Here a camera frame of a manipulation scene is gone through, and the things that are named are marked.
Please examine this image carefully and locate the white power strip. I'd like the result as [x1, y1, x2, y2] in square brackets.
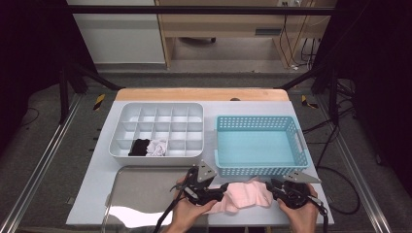
[276, 0, 304, 8]

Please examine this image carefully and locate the person's right hand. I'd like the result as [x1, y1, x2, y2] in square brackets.
[276, 183, 320, 233]

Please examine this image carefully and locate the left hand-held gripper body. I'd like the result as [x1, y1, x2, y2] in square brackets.
[184, 159, 219, 207]

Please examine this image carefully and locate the black cable bundle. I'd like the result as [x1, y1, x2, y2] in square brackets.
[300, 38, 322, 71]

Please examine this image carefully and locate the yellow cable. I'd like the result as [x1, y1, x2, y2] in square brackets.
[279, 0, 317, 68]

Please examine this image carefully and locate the looped black floor cable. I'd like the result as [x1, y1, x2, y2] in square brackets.
[315, 166, 361, 216]

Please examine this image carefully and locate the person's left hand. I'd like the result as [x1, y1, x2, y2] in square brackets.
[166, 189, 219, 233]

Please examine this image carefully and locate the thin black hanging cable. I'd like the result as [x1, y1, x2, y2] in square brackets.
[279, 1, 294, 67]

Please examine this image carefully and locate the pink sock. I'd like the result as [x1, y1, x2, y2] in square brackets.
[207, 193, 247, 216]
[226, 179, 274, 208]

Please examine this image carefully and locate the blue perforated plastic basket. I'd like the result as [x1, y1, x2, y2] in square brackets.
[214, 115, 311, 178]

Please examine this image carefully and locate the aluminium rail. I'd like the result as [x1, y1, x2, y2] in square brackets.
[315, 95, 394, 233]
[0, 93, 85, 233]

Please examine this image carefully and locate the dark curtain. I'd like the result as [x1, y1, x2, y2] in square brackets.
[310, 0, 412, 195]
[0, 0, 98, 156]

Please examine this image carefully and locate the transparent grey box lid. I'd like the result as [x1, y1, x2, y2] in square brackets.
[101, 165, 209, 233]

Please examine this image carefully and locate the yellow black tape strip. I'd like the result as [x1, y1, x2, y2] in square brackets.
[300, 94, 320, 110]
[92, 93, 107, 112]

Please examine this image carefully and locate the white sock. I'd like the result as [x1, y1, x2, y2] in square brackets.
[146, 140, 164, 157]
[149, 138, 168, 156]

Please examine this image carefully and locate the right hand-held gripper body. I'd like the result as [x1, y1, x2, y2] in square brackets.
[278, 170, 323, 210]

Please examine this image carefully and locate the right hand-held gripper cable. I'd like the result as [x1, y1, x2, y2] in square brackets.
[307, 195, 330, 233]

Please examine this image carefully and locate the black metal stand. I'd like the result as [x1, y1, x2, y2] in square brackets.
[58, 61, 123, 124]
[277, 62, 340, 126]

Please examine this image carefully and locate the wooden desk unit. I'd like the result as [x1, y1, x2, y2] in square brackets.
[154, 0, 338, 70]

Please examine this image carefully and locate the white compartment storage box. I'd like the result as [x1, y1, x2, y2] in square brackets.
[108, 102, 205, 167]

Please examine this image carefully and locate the white cabinet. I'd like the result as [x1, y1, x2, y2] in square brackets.
[66, 0, 167, 65]

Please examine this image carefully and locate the black horizontal bar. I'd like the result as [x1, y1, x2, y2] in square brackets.
[62, 4, 339, 17]

